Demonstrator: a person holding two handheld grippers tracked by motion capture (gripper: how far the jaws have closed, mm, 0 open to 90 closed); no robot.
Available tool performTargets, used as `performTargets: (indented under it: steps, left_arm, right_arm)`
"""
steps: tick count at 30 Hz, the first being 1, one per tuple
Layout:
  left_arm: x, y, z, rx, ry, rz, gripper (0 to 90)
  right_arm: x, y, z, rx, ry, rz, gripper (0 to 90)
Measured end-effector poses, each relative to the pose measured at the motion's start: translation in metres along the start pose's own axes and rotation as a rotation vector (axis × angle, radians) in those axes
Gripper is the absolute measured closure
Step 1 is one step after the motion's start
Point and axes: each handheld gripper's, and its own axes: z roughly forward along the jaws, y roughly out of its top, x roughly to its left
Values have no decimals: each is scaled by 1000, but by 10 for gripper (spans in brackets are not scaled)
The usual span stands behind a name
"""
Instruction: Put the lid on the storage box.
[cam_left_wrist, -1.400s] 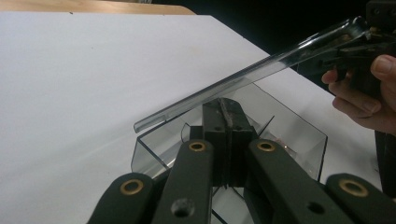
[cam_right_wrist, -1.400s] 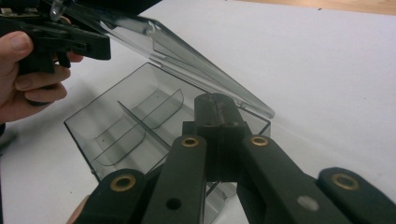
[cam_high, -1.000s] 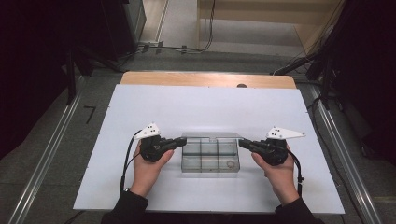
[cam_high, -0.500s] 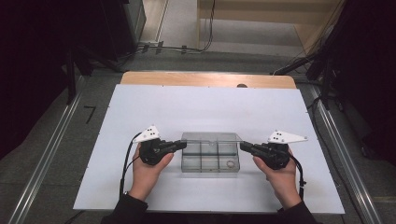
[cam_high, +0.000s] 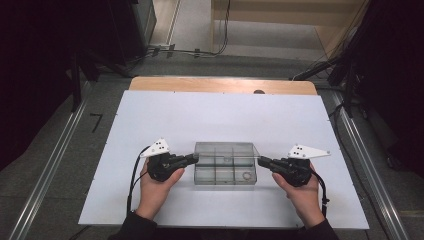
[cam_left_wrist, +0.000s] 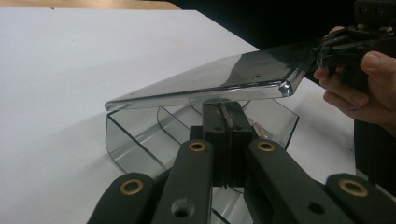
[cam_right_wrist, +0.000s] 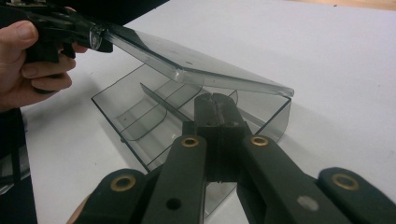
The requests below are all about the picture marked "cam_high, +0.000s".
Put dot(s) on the light wooden shelf unit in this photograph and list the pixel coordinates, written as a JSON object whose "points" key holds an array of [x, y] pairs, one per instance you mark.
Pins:
{"points": [[266, 20]]}

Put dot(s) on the person's right hand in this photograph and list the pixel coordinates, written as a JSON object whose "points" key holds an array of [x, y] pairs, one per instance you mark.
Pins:
{"points": [[303, 200]]}

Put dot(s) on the white table board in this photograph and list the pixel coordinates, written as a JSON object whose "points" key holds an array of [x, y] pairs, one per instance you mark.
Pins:
{"points": [[233, 113]]}

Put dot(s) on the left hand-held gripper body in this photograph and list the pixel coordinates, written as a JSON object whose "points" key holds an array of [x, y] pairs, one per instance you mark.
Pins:
{"points": [[160, 165]]}

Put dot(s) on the black metal stand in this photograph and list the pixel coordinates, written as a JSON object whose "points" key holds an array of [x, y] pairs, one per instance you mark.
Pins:
{"points": [[348, 86], [76, 80]]}

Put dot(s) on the clear plastic compartment box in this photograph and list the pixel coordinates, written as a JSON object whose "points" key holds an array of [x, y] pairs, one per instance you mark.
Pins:
{"points": [[225, 163]]}

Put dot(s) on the dark grey cabinet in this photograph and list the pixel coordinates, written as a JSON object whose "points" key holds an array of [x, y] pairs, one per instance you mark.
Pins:
{"points": [[140, 30]]}

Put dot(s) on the person's left hand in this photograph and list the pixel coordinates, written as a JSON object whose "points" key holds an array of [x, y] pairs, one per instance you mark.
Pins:
{"points": [[155, 196]]}

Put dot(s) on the person's dark clothing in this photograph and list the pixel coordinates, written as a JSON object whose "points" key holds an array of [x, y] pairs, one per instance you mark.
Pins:
{"points": [[226, 234]]}

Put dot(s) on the dark round table grommet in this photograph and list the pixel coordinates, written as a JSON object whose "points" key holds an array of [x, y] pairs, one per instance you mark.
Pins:
{"points": [[259, 92]]}

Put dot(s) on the metal floor rail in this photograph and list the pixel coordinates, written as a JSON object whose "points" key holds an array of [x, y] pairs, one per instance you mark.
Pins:
{"points": [[373, 173], [50, 166]]}

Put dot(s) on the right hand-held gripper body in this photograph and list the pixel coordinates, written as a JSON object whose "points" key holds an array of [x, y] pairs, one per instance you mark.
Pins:
{"points": [[293, 170]]}

